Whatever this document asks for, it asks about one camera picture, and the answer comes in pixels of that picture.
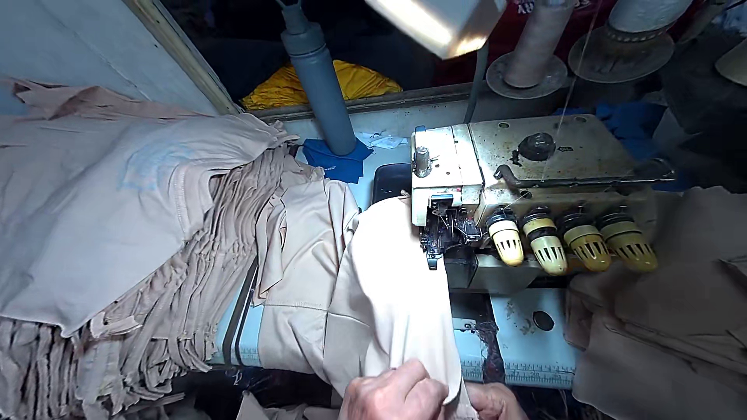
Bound person's left hand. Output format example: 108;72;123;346
338;359;449;420

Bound measuring tape strip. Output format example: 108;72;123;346
459;357;577;390

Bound small blue cloth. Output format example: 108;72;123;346
302;138;374;184

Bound white paper scraps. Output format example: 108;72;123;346
355;132;409;150

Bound yellow cloth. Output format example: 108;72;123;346
240;59;403;111

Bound beige garment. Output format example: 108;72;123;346
251;178;479;420

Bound white lamp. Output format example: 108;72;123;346
366;0;507;60

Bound cream overlock sewing machine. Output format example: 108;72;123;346
411;114;677;294

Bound crumpled blue fabric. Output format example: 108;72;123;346
554;101;695;192

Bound large white thread cone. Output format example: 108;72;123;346
568;0;694;84

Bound grey lamp stand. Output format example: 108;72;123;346
465;42;490;124

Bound pile of brown-beige cut pieces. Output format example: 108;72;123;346
564;187;747;420

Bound grey bottle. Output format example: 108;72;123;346
276;0;357;156

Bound beige fabric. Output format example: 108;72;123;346
236;391;342;420

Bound wooden window frame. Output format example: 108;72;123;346
121;0;243;115

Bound person's right hand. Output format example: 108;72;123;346
465;382;530;420

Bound pinkish thread cone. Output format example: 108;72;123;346
486;0;575;99

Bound stack of beige garments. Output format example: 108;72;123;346
0;79;324;420

